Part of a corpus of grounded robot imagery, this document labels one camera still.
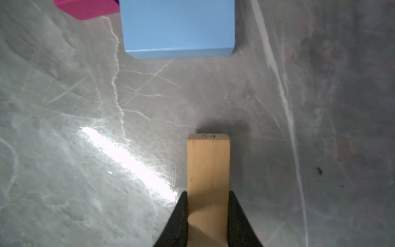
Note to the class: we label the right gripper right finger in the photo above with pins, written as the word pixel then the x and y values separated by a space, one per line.
pixel 239 230

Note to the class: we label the light blue block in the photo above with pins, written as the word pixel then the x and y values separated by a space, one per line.
pixel 178 29

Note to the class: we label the natural wood block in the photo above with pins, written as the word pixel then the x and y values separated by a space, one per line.
pixel 208 174

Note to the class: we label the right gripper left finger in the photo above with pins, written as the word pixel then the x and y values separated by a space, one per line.
pixel 175 233

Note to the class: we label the magenta rectangular block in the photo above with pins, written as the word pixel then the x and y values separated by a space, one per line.
pixel 87 9

